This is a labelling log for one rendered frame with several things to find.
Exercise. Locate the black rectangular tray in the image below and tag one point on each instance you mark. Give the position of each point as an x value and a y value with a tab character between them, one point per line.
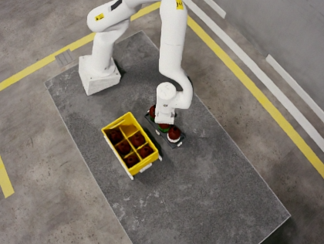
164	135

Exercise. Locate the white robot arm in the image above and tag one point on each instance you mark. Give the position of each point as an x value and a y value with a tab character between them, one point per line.
117	13

